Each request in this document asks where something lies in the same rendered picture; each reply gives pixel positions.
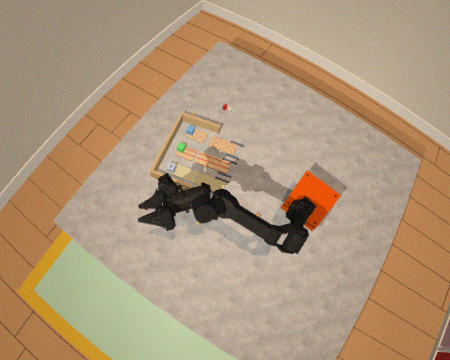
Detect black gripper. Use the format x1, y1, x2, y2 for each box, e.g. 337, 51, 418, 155
137, 186, 192, 231

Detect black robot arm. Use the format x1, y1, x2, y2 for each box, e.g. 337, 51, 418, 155
157, 173, 317, 254

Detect pale yellow strip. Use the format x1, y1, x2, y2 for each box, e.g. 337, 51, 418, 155
194, 172, 226, 191

